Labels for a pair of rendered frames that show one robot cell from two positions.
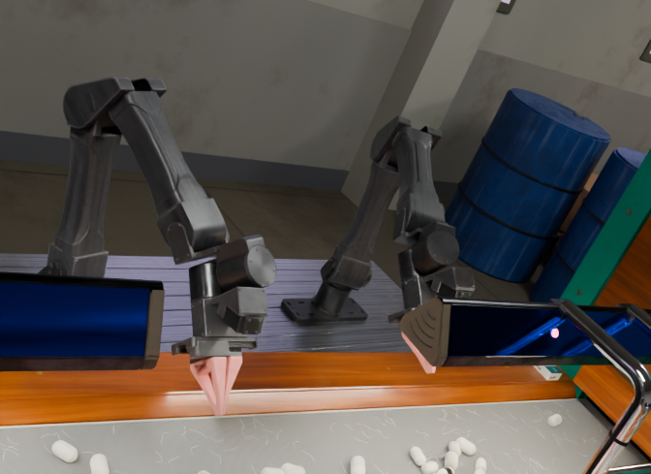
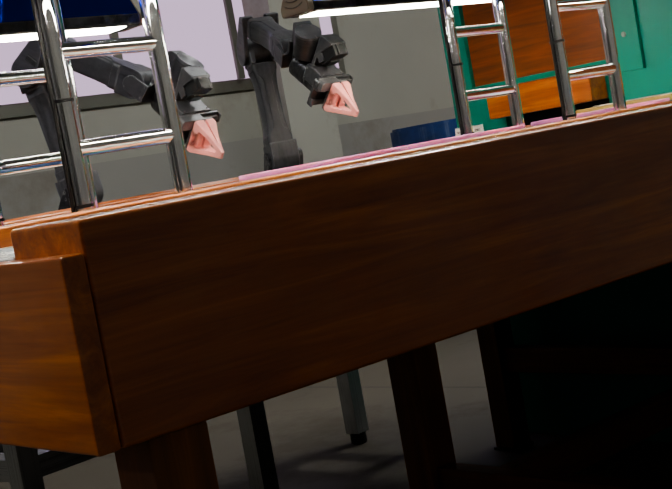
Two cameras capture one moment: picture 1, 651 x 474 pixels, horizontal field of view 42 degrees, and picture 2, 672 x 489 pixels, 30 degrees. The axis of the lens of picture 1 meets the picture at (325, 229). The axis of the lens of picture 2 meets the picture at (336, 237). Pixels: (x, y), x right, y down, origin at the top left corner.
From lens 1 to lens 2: 1.61 m
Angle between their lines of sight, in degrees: 19
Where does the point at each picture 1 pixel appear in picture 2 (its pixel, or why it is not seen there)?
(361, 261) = (286, 140)
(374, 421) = not seen: hidden behind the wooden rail
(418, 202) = (281, 35)
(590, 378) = (497, 104)
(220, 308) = (181, 93)
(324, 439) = not seen: hidden behind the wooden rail
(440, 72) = (316, 155)
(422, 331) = (293, 1)
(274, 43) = not seen: hidden behind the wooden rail
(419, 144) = (264, 20)
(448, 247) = (311, 30)
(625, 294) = (482, 43)
